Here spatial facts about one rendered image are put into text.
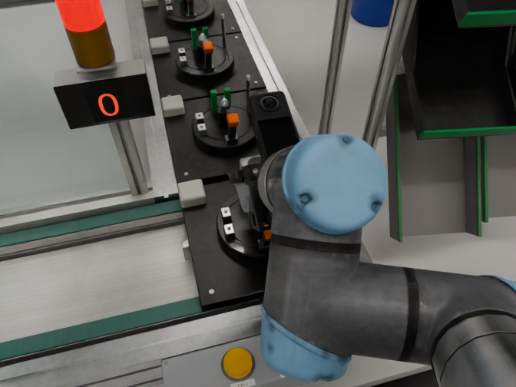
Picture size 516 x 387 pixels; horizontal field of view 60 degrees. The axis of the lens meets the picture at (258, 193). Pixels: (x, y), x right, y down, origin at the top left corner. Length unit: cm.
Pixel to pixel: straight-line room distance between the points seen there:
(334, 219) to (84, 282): 58
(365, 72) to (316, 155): 102
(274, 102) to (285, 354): 30
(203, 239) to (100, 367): 25
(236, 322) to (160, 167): 36
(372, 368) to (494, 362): 50
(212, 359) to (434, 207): 42
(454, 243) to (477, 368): 67
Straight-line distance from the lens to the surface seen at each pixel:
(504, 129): 67
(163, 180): 88
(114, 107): 67
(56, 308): 83
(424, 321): 36
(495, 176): 85
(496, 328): 34
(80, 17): 60
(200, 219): 79
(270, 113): 54
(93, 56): 63
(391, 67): 68
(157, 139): 97
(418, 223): 78
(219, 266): 73
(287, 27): 150
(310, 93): 123
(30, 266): 89
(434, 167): 78
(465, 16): 54
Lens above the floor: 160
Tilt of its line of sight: 50 degrees down
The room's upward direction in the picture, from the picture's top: straight up
